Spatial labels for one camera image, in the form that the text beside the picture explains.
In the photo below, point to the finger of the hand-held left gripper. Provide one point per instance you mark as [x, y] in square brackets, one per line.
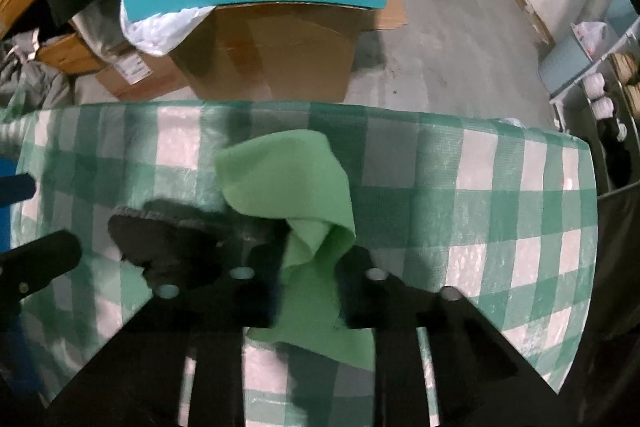
[40, 259]
[15, 191]

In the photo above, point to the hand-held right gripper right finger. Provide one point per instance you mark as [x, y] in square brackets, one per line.
[400, 307]

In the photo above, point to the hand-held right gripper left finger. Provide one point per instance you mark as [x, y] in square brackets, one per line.
[220, 307]

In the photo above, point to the green cloth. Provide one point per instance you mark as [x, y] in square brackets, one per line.
[290, 177]

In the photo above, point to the grey hoodie pile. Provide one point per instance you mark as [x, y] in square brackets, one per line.
[30, 82]

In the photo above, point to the green white checked tablecloth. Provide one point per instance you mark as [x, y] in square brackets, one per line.
[500, 207]

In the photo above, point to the orange-brown cardboard box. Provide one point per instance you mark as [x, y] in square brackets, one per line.
[67, 54]

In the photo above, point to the cardboard box with white label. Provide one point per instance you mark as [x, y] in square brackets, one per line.
[140, 74]

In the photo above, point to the grey plastic package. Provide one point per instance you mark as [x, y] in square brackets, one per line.
[102, 29]

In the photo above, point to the metal shelf rack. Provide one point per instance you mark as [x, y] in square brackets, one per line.
[570, 112]

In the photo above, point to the large brown cardboard box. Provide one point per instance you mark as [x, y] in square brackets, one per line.
[270, 52]

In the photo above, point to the white ribbed roll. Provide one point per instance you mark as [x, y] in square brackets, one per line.
[595, 86]
[621, 130]
[602, 108]

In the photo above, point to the light blue board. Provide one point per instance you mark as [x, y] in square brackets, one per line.
[565, 69]

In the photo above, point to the small white plastic bag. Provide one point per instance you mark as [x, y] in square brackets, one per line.
[590, 34]

